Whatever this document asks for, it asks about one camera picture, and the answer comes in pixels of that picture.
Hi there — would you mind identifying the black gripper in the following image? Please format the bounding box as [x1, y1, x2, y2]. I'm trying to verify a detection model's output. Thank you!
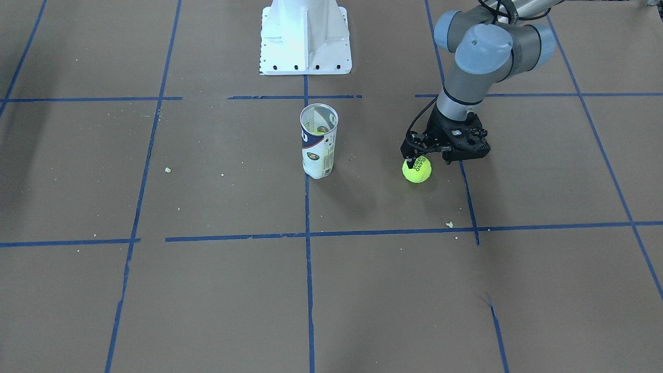
[400, 107, 479, 170]

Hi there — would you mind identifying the yellow tennis ball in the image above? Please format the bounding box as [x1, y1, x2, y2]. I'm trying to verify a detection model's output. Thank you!
[401, 156, 433, 183]

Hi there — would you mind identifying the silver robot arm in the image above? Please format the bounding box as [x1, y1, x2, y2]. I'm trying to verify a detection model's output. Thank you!
[400, 1, 557, 171]

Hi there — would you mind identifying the clear tennis ball can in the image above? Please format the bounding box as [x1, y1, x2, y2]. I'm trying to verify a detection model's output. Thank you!
[300, 103, 338, 179]

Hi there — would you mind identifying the white pillar mount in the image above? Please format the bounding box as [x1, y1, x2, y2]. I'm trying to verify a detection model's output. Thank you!
[259, 1, 353, 76]

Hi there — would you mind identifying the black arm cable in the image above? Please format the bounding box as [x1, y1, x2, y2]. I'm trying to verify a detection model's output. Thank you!
[405, 0, 550, 151]

